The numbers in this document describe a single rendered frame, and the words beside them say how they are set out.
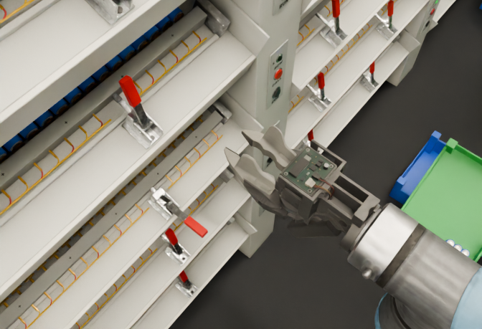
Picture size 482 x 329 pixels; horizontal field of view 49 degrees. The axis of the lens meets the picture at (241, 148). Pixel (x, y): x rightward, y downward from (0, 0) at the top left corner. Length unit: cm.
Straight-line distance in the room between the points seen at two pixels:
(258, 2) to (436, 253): 35
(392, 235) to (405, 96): 105
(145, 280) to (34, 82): 58
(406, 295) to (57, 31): 46
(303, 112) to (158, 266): 43
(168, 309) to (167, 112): 59
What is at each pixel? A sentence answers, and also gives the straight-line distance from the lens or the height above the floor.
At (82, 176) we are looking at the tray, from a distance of 60.
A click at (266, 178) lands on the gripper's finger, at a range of 68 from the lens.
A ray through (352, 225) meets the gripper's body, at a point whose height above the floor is 67.
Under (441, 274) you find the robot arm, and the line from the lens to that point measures 64.
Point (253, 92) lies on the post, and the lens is 76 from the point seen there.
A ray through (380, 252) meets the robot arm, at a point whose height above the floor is 67.
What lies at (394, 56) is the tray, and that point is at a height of 16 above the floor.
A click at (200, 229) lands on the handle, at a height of 57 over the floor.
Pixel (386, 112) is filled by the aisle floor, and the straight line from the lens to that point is 160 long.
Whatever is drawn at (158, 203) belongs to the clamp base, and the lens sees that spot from 76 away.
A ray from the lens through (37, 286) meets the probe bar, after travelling 74.
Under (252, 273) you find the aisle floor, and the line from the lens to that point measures 132.
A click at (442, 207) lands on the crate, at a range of 139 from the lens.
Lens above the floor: 125
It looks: 58 degrees down
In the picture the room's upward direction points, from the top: straight up
